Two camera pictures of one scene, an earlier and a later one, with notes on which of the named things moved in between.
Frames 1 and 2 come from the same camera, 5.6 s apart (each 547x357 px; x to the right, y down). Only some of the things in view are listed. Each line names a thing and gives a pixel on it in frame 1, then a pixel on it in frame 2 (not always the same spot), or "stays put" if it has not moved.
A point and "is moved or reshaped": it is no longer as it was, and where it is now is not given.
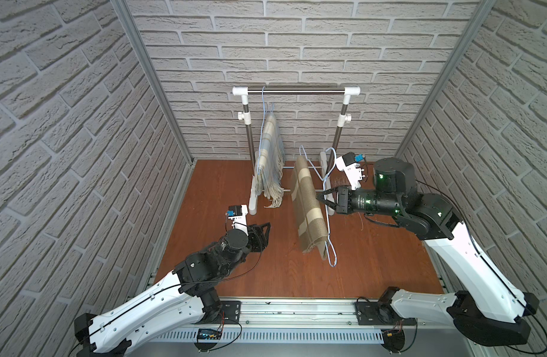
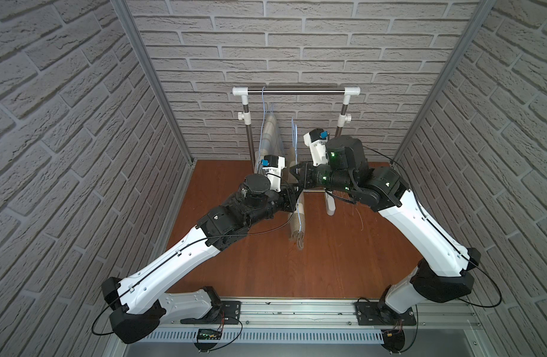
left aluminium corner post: x=125 y=9 stays put
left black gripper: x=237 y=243 -> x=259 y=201
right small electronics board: x=394 y=340 stays put
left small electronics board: x=207 y=338 stays put
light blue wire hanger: x=261 y=132 stays put
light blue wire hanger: x=331 y=255 -> x=294 y=130
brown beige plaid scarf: x=308 y=207 is moved or reshaped
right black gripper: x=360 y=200 -> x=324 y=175
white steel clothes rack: x=344 y=117 stays put
